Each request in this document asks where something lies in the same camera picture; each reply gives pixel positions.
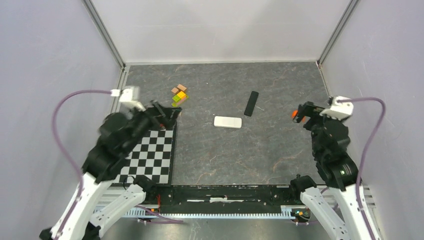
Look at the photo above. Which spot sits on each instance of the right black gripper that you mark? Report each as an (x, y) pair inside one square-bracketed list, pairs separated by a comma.
[(310, 109)]

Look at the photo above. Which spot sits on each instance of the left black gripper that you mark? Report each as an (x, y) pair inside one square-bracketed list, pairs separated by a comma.
[(163, 117)]

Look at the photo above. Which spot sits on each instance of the black remote control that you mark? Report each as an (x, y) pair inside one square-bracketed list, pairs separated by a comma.
[(251, 103)]

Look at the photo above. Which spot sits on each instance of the white remote control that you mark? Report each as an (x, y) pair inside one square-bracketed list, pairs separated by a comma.
[(227, 122)]

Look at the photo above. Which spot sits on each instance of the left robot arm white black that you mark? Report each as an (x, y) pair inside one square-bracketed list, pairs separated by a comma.
[(119, 135)]

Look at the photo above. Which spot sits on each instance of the orange tape roll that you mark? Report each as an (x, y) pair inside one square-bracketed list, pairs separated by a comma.
[(294, 114)]

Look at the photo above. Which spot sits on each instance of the green yellow block stack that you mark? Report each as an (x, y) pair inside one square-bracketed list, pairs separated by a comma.
[(179, 98)]

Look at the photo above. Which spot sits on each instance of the tan wooden block pair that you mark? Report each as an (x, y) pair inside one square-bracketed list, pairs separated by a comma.
[(178, 88)]

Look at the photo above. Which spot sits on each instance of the black white checkerboard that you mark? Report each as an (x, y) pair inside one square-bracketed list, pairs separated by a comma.
[(152, 157)]

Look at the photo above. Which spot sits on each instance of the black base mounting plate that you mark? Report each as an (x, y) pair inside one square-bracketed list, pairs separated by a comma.
[(221, 199)]

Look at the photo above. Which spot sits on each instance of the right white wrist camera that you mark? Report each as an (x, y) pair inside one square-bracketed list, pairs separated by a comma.
[(340, 108)]

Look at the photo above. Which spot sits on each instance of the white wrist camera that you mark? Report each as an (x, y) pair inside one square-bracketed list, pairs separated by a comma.
[(340, 108), (129, 97)]

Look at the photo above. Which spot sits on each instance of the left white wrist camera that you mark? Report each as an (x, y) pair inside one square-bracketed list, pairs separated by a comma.
[(129, 97)]

